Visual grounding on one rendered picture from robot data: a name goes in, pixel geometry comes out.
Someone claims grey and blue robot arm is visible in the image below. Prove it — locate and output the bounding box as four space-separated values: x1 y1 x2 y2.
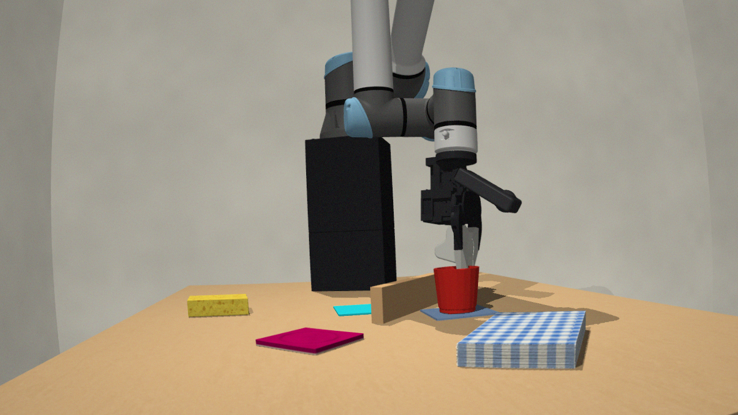
320 0 522 213

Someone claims yellow sponge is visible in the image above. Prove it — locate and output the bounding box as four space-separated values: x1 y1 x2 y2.
187 294 249 317

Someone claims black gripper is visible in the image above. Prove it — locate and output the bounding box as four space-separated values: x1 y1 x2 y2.
421 150 482 269

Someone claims dark red cup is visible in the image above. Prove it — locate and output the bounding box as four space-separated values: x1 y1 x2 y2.
434 266 479 314

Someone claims blue and white checkered towel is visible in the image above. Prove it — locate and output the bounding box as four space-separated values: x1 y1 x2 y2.
457 311 586 368

